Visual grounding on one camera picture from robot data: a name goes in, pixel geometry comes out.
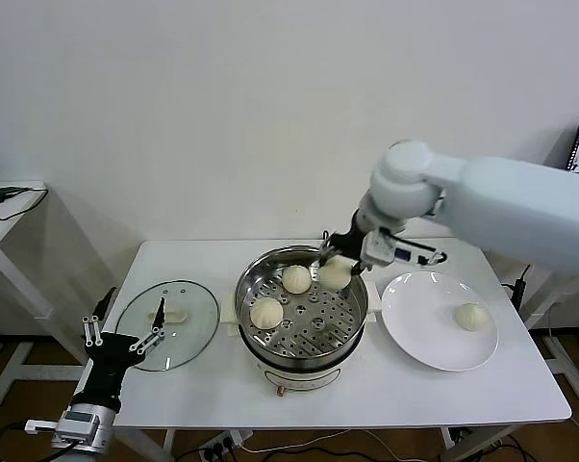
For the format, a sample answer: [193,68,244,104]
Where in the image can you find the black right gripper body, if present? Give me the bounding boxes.
[325,218,367,261]

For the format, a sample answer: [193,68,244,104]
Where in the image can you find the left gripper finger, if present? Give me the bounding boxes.
[128,296,166,355]
[81,287,117,347]

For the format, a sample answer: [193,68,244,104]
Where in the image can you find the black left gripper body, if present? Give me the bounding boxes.
[71,330,140,413]

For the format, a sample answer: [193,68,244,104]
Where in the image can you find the white steamed baozi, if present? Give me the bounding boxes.
[454,301,491,333]
[317,257,353,290]
[282,264,313,295]
[249,296,285,331]

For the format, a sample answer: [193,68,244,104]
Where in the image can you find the glass lid with white handle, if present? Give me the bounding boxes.
[111,280,222,372]

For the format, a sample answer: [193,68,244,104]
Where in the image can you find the stainless steel steamer basket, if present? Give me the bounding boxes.
[235,244,370,363]

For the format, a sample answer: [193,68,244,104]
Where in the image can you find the white round plate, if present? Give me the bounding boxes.
[381,271,501,372]

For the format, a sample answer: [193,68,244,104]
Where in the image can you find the white table leg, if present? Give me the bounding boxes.
[162,427,178,462]
[438,426,457,462]

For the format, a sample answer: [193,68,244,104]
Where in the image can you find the white electric cooking pot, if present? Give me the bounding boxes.
[220,283,383,398]

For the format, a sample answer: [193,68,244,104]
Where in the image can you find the white floor power strip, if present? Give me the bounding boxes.
[197,430,255,461]

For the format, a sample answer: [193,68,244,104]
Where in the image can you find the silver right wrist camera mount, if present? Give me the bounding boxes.
[361,230,449,269]

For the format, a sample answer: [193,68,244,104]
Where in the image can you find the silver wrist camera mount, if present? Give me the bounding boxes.
[361,230,449,269]
[24,406,116,451]

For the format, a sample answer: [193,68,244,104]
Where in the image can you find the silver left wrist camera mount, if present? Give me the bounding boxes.
[24,406,116,451]

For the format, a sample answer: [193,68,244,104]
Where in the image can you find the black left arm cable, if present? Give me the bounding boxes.
[0,421,55,462]

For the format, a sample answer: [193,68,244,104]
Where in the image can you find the black power strip with cable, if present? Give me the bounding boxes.
[503,266,534,309]

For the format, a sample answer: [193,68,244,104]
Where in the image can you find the dark green cable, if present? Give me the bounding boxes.
[0,186,50,222]

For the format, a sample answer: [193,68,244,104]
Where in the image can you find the white floor cable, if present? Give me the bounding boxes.
[240,426,444,457]

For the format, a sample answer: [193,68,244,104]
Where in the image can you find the white charger cable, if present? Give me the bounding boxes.
[544,302,579,386]

